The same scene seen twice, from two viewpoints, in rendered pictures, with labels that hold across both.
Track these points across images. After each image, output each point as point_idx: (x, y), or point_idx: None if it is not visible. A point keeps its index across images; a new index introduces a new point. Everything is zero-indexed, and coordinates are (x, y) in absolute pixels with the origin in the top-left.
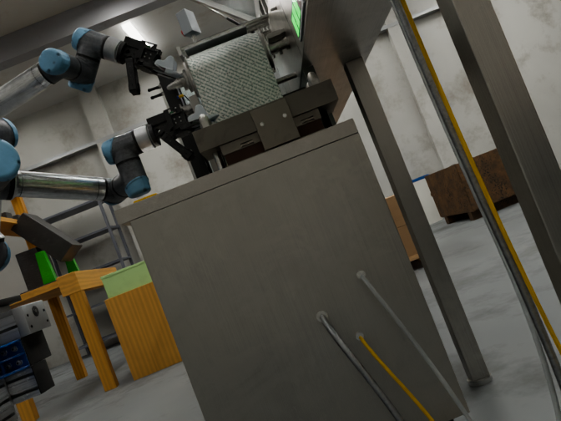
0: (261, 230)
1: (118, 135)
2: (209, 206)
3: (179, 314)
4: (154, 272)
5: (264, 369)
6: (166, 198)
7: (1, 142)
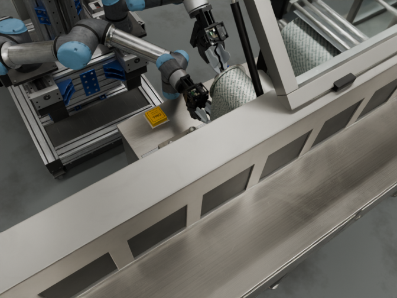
0: None
1: (166, 64)
2: None
3: None
4: (126, 155)
5: None
6: (132, 151)
7: (74, 53)
